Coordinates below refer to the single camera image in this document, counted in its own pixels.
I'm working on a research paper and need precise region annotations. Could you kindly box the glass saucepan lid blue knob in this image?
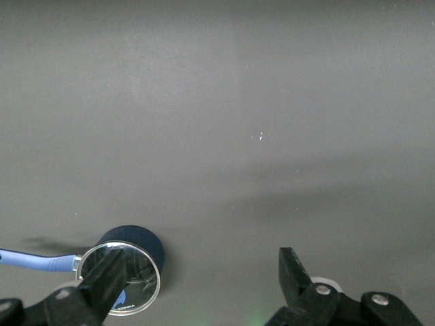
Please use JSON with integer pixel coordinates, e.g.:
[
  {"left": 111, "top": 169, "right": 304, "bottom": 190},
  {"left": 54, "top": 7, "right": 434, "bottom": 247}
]
[{"left": 77, "top": 240, "right": 161, "bottom": 317}]

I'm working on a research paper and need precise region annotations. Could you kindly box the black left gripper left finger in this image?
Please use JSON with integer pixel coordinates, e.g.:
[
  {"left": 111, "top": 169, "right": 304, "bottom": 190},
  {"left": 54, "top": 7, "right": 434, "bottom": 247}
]
[{"left": 0, "top": 247, "right": 127, "bottom": 326}]

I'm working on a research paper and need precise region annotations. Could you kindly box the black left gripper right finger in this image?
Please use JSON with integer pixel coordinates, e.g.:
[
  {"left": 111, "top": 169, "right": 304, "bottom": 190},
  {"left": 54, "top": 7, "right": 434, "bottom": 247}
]
[{"left": 263, "top": 246, "right": 424, "bottom": 326}]

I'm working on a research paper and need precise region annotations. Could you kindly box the dark grey table mat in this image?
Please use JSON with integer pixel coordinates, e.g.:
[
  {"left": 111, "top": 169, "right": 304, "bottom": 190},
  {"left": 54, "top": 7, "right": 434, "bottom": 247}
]
[{"left": 0, "top": 0, "right": 435, "bottom": 326}]

